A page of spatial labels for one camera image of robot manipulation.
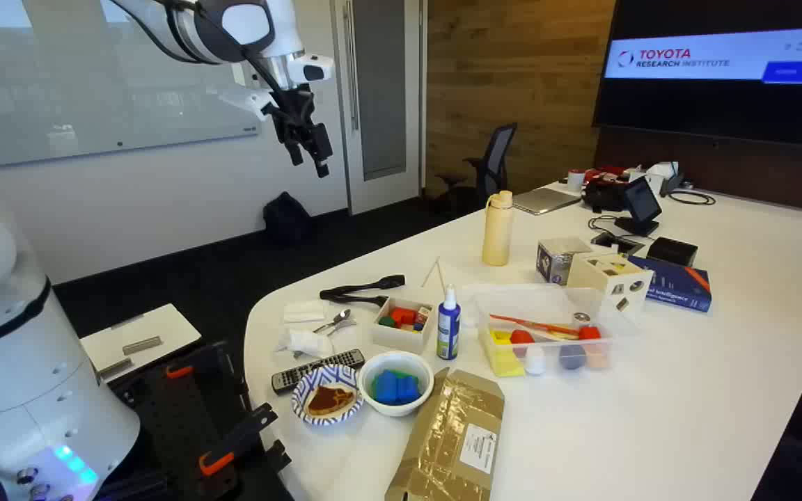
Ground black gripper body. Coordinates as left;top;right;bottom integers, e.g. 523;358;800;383
261;84;334;153

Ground black remote control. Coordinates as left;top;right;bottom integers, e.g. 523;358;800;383
269;344;368;397

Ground crumpled white paper towel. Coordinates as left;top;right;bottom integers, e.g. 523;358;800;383
285;327;334;361

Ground black backpack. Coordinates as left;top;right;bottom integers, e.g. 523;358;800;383
261;189;314;249

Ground white door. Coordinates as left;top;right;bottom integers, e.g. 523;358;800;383
329;0;430;217

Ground black tongs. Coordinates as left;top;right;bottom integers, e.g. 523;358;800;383
317;272;409;309

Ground metal spoon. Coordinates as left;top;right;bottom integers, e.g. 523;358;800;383
311;315;354;336

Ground black mesh office chair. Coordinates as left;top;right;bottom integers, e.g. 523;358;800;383
445;120;520;209

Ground small box of coloured blocks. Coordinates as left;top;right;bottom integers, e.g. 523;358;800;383
370;295;438;355

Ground cream plastic bottle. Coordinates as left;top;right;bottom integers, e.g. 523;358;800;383
480;189;516;270

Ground white glue bottle blue cap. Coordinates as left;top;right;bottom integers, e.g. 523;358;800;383
435;285;464;363

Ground blue bowl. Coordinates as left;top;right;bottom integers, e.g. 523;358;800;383
357;348;438;419

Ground silver laptop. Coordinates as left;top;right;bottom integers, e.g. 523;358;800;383
509;184;587;217

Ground blue toy pieces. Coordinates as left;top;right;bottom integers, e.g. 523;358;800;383
368;366;423;407

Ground white board with metal bars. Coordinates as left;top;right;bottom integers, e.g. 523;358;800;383
77;301;204;386

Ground brown food slice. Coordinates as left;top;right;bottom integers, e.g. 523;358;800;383
307;383;359;416

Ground blue patterned plate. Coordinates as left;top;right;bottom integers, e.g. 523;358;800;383
290;361;366;427

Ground orange toy stick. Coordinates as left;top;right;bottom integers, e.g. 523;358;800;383
488;311;579;338

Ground clear plastic container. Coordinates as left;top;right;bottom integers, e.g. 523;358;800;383
463;281;641;381

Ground red object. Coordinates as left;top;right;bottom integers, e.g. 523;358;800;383
583;164;630;187

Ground black bag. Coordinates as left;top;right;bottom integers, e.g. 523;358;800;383
583;174;636;213

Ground black mounting plate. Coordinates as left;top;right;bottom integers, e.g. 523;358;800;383
104;336;295;501

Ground black phone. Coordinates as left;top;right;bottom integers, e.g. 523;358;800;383
590;230;645;256

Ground blue toy ball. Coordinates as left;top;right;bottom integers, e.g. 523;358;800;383
556;343;590;373

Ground black tablet on stand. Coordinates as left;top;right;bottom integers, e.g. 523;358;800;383
616;174;666;238

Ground white device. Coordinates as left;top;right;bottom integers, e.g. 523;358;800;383
643;157;687;198

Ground small black box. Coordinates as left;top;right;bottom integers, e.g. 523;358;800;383
645;237;702;266

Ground blue cardboard box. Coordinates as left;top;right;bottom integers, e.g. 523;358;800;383
630;252;715;315

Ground wall whiteboard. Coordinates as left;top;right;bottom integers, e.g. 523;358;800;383
0;0;269;171

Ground black clamp orange handle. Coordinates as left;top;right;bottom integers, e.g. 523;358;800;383
158;343;237;394
194;400;285;480

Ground grey coiled cable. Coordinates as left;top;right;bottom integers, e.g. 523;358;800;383
669;187;721;209

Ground wall television screen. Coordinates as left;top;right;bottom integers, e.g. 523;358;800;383
593;0;802;153

